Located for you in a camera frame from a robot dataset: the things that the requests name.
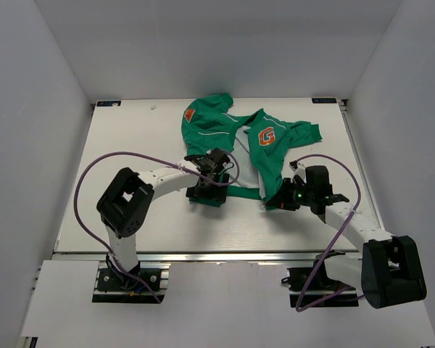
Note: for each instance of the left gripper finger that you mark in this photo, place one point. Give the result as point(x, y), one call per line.
point(196, 194)
point(220, 192)

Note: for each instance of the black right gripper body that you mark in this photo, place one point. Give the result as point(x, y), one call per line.
point(299, 195)

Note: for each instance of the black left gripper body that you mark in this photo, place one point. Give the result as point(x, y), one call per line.
point(212, 181)

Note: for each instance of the green jacket with white lining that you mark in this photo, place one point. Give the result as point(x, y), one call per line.
point(258, 141)

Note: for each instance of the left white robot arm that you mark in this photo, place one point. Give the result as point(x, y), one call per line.
point(125, 203)

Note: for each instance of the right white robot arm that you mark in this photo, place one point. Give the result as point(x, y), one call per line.
point(384, 268)

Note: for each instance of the right blue table label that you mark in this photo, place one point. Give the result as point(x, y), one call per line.
point(323, 100)

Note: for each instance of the blue table label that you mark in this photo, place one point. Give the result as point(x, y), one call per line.
point(323, 100)
point(114, 103)

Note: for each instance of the left blue table label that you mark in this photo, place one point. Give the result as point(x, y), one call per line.
point(114, 103)

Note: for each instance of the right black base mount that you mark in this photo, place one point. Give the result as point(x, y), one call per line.
point(318, 289)

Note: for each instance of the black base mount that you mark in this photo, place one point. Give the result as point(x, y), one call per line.
point(318, 289)
point(112, 288)

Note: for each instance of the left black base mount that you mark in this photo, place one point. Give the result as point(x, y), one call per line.
point(112, 288)

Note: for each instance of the aluminium table front rail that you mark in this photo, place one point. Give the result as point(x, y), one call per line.
point(196, 257)

